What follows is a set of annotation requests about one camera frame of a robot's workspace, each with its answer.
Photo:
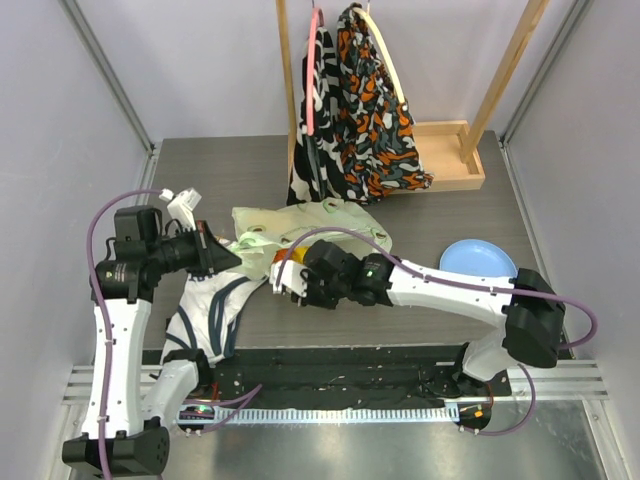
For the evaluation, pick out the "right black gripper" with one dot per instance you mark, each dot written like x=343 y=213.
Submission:
x=314 y=288

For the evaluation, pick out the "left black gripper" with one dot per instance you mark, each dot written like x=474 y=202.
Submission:
x=210 y=255

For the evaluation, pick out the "green avocado print plastic bag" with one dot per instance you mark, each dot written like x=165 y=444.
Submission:
x=261 y=233

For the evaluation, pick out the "fake yellow banana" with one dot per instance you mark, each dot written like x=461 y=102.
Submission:
x=298 y=254

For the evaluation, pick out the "fake orange tangerine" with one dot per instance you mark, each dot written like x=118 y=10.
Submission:
x=281 y=255

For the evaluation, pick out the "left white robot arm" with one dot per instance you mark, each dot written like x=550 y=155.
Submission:
x=126 y=433

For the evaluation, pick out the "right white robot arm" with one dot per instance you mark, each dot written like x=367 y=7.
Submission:
x=527 y=323

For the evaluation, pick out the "white navy trimmed shirt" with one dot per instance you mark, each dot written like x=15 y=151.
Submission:
x=209 y=314

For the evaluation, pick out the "black white patterned garment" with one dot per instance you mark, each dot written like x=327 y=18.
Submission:
x=317 y=171

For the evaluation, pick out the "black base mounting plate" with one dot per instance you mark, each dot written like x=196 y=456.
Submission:
x=385 y=377

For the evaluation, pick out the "orange black camouflage garment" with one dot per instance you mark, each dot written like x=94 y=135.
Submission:
x=378 y=150

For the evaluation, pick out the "light blue plate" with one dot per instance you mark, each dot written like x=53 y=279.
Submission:
x=477 y=258

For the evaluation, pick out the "wooden clothes rack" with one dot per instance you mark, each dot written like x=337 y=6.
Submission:
x=450 y=147

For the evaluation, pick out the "pink clothes hanger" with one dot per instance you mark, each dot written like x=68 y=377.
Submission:
x=313 y=100

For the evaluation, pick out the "cream wooden clothes hanger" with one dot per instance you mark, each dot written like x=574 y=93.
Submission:
x=366 y=62

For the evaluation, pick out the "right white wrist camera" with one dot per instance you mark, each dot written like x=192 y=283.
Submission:
x=289 y=278

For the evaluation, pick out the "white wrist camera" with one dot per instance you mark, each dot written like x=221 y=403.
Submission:
x=289 y=278
x=181 y=206

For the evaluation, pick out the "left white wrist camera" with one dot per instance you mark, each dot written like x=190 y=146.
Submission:
x=181 y=206

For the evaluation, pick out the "white slotted cable duct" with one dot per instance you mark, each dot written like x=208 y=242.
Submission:
x=194 y=415

